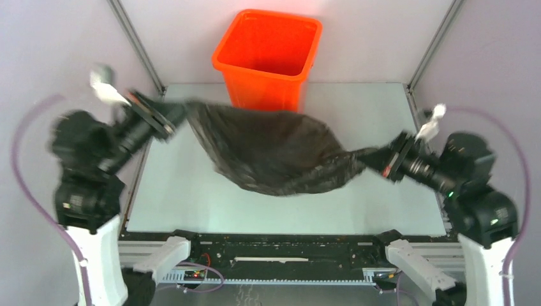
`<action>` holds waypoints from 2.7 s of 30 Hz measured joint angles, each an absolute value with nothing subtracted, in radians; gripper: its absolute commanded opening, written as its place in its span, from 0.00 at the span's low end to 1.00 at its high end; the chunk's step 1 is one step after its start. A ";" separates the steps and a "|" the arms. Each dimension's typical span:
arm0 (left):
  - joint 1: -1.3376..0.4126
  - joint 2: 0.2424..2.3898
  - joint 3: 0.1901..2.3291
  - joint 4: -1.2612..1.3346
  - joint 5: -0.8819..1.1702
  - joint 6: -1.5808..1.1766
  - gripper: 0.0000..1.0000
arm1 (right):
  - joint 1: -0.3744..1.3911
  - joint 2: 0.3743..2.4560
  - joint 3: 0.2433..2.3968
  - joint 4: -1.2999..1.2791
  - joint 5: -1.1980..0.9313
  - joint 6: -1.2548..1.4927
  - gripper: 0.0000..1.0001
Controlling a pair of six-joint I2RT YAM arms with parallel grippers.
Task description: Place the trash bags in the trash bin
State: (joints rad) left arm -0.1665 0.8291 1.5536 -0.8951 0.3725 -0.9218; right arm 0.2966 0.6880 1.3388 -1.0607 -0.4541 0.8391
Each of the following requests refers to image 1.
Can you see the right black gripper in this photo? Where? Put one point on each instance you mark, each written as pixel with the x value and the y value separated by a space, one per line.
pixel 387 158

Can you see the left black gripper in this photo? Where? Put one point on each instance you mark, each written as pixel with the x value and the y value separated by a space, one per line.
pixel 164 116

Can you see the black plastic trash bag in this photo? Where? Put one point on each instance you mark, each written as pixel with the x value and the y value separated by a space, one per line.
pixel 274 153

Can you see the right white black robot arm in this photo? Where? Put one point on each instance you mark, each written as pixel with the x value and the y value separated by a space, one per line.
pixel 485 220

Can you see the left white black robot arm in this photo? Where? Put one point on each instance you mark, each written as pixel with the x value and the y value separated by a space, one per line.
pixel 87 199

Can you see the orange plastic trash bin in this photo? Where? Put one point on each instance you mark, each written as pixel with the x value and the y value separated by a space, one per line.
pixel 265 58

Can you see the small circuit board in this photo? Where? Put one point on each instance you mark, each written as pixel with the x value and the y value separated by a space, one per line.
pixel 194 276

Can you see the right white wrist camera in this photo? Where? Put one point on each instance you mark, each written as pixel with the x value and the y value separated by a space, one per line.
pixel 431 128

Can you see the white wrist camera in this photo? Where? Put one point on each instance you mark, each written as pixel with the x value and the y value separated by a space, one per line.
pixel 431 128
pixel 101 80

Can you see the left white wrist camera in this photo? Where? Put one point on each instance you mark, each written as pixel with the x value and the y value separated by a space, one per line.
pixel 101 80

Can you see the left aluminium frame post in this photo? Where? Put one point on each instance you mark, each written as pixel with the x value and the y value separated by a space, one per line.
pixel 130 32

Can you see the aluminium frame post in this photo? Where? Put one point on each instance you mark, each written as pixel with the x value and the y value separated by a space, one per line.
pixel 130 32
pixel 439 36

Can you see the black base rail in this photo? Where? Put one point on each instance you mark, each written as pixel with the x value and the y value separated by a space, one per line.
pixel 336 259

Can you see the right aluminium frame post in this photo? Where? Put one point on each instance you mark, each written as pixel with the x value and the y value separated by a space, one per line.
pixel 439 36

